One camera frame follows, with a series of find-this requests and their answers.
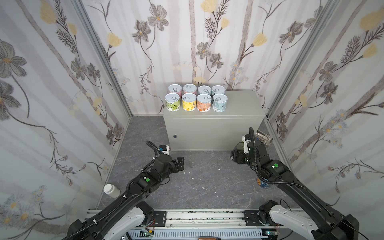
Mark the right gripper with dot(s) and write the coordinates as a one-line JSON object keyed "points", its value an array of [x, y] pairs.
{"points": [[237, 156]]}

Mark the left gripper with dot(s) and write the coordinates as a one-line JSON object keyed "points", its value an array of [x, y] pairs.
{"points": [[175, 165]]}

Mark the blue corn label can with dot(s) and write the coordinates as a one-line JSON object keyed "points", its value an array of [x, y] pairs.
{"points": [[263, 184]]}

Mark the teal label can front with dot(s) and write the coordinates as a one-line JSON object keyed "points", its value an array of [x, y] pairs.
{"points": [[219, 102]]}

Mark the teal label can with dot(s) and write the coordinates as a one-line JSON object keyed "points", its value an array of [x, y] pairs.
{"points": [[218, 89], [219, 102], [205, 90]]}

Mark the green label can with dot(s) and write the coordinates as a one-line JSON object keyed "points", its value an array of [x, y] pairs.
{"points": [[172, 102]]}

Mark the yellow label can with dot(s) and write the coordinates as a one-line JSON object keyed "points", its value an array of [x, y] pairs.
{"points": [[189, 102]]}

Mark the orange label can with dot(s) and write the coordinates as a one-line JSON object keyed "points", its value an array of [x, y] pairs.
{"points": [[204, 102]]}

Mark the pink label can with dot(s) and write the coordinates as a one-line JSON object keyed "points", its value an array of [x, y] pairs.
{"points": [[176, 89], [190, 88]]}

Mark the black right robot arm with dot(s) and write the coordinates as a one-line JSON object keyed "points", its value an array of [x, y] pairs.
{"points": [[323, 221]]}

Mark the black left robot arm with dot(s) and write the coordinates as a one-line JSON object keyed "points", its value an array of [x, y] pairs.
{"points": [[129, 210]]}

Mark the grey metal cabinet counter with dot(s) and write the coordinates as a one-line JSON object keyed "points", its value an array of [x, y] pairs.
{"points": [[213, 131]]}

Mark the small tray of items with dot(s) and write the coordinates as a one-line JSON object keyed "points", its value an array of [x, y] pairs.
{"points": [[264, 138]]}

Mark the white plastic bottle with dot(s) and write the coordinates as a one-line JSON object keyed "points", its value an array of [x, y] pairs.
{"points": [[112, 191]]}

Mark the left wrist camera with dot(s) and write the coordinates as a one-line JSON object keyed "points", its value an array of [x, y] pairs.
{"points": [[164, 149]]}

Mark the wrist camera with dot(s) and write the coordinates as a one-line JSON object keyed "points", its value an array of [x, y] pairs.
{"points": [[246, 139], [164, 149]]}

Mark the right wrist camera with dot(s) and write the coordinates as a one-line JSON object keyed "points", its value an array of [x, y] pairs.
{"points": [[246, 139]]}

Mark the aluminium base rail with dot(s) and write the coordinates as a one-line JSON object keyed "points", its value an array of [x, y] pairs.
{"points": [[210, 225]]}

